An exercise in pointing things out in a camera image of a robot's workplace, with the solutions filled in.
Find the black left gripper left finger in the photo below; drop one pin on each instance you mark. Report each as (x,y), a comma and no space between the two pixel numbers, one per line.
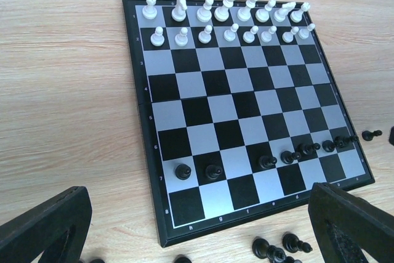
(55,230)

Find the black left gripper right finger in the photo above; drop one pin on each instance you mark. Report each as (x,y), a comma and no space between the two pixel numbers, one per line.
(345,226)

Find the white chess piece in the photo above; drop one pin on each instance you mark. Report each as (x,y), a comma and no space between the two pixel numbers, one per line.
(249,36)
(262,15)
(266,36)
(288,36)
(221,13)
(204,13)
(205,35)
(281,13)
(157,38)
(181,39)
(230,34)
(149,10)
(179,11)
(244,13)
(305,32)
(296,15)

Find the black grey chess board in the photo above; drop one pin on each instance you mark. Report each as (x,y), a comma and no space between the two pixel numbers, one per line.
(229,103)

